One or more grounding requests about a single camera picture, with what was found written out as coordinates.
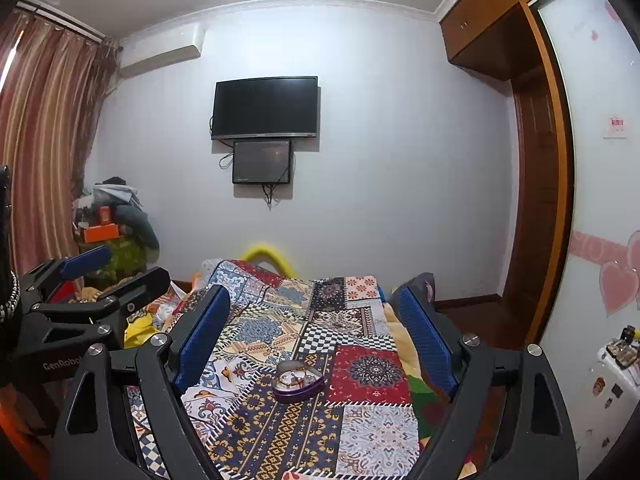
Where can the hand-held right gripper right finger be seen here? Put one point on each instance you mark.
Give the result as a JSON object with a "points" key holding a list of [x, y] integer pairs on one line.
{"points": [[427, 340]]}

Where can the red box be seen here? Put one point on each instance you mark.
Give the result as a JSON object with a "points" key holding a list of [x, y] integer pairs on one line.
{"points": [[105, 215]]}

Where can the orange box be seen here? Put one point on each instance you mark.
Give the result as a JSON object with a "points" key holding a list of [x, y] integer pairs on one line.
{"points": [[101, 233]]}

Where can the black cosmetic jar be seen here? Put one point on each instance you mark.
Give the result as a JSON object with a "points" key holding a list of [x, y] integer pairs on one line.
{"points": [[627, 332]]}

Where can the grey backpack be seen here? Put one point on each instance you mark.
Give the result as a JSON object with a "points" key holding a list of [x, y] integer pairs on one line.
{"points": [[427, 282]]}

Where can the colourful fleece blanket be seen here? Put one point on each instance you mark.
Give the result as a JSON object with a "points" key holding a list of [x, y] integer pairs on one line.
{"points": [[425, 410]]}

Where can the purple heart-shaped jewelry box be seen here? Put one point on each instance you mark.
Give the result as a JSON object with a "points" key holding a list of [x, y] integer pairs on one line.
{"points": [[300, 392]]}

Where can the yellow cloth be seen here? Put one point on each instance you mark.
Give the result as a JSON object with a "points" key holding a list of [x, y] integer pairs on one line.
{"points": [[137, 330]]}

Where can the yellow foam tube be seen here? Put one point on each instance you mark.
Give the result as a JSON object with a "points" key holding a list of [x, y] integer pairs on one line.
{"points": [[267, 254]]}

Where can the wooden overhead cabinet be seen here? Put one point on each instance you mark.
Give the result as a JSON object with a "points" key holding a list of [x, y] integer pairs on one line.
{"points": [[495, 10]]}

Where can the white paper door sticker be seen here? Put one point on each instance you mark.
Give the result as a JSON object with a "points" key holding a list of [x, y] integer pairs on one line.
{"points": [[615, 126]]}

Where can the white heart-print sliding door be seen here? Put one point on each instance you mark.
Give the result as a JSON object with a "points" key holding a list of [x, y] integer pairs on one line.
{"points": [[600, 210]]}

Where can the patchwork printed blanket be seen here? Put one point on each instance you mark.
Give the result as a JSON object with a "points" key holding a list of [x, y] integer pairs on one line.
{"points": [[325, 325]]}

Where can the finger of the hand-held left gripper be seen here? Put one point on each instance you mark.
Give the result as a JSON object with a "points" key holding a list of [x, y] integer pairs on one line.
{"points": [[145, 282], [85, 260]]}

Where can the pile of clothes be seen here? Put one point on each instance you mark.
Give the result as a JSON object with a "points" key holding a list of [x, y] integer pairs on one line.
{"points": [[132, 215]]}

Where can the small black wall monitor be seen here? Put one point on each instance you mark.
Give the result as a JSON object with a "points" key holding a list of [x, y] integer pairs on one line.
{"points": [[261, 161]]}

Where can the black wall television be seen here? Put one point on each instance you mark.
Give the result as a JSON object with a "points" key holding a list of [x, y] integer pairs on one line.
{"points": [[265, 107]]}

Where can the white wall air conditioner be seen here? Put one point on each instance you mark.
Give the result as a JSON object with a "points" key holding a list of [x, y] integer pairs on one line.
{"points": [[160, 50]]}

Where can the dark zippered garment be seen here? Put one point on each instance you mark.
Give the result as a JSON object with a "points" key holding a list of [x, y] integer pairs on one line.
{"points": [[7, 260]]}

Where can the green printed bag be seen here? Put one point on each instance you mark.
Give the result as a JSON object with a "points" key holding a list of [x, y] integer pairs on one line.
{"points": [[127, 260]]}

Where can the striped red curtain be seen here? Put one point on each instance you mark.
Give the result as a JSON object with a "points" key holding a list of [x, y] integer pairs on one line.
{"points": [[45, 150]]}

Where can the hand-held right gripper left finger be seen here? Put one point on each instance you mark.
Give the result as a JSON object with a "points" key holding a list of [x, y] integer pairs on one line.
{"points": [[200, 340]]}

